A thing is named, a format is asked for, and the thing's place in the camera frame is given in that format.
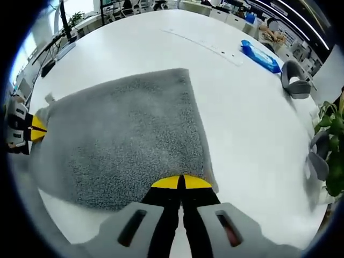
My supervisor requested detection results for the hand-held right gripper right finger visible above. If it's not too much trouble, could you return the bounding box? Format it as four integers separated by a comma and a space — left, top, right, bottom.
183, 175, 296, 258

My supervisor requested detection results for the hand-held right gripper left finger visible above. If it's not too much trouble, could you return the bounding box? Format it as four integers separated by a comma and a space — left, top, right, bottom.
88, 175, 180, 258

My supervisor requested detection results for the grey towel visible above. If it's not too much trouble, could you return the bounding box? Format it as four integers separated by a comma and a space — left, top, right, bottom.
34, 68, 220, 212

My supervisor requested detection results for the black flat device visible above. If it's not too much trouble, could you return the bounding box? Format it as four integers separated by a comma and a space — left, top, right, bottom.
40, 59, 57, 78

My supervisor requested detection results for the light blue pouch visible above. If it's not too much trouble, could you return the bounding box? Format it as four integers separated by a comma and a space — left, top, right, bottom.
54, 41, 77, 61

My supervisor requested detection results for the white table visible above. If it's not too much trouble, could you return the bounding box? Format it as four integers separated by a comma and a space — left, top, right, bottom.
10, 9, 332, 251

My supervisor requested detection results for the grey curved headband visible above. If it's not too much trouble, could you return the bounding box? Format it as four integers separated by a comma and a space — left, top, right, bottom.
279, 60, 312, 100
304, 131, 330, 181

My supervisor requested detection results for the potted green plant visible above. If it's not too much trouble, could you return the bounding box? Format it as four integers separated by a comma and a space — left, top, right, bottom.
312, 99, 344, 197

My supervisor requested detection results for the blue wipes packet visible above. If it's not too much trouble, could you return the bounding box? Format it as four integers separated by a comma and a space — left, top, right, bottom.
239, 39, 282, 74

